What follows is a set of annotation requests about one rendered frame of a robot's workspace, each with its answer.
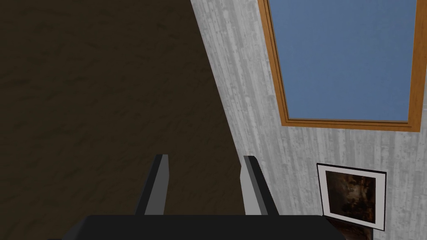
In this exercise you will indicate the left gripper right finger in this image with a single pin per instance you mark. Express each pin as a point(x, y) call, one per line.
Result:
point(256, 190)

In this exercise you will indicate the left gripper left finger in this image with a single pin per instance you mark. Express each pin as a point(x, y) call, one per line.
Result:
point(156, 190)

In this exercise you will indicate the dark framed picture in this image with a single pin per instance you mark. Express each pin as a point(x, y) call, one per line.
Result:
point(352, 196)

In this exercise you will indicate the wooden framed window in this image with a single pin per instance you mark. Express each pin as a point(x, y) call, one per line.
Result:
point(343, 60)

